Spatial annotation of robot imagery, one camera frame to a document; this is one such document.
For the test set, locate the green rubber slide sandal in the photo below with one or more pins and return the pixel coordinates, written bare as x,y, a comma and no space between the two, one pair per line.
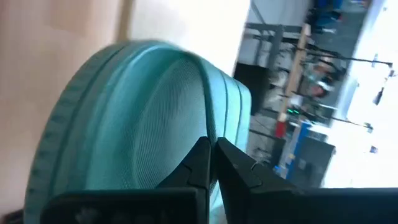
124,118

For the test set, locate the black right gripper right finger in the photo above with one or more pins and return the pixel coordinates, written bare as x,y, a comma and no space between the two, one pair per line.
264,202

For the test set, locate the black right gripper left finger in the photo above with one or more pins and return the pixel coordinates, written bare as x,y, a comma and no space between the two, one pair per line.
174,205

